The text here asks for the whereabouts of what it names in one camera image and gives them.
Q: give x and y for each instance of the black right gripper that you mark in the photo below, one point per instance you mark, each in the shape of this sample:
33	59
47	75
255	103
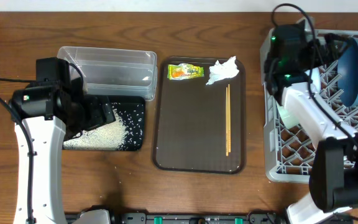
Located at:
311	49

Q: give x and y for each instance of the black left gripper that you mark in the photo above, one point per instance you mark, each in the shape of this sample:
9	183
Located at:
97	119

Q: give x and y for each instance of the dark blue plate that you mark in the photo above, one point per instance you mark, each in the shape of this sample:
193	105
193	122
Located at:
347	68

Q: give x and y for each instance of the mint green cup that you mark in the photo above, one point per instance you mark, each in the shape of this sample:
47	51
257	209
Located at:
289	120

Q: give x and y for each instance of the yellow green snack wrapper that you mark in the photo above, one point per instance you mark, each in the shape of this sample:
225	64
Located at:
184	71

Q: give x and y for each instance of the wooden chopstick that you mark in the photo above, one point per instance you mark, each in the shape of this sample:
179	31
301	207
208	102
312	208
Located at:
226	120
229	118

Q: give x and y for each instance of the white napkin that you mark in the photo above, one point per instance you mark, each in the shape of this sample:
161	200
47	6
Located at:
220	71

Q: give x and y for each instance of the light blue bowl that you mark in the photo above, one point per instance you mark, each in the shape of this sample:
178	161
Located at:
315	77

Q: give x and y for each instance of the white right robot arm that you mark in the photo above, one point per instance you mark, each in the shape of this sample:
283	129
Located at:
333	181

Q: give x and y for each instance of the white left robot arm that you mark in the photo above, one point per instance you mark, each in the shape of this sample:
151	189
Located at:
48	113

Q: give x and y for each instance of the grey dishwasher rack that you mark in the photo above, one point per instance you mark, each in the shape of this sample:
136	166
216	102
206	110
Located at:
289	153

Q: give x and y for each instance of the white rice pile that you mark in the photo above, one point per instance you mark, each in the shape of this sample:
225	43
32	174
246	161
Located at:
125	134

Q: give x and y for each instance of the black rectangular tray bin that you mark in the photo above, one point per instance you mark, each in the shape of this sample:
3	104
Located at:
114	123

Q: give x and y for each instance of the clear plastic bin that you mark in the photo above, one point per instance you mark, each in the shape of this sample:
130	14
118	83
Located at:
115	71

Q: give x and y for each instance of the dark brown serving tray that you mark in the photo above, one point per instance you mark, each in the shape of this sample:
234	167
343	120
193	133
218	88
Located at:
190	127

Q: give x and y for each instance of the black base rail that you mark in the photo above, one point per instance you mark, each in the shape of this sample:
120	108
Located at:
145	217

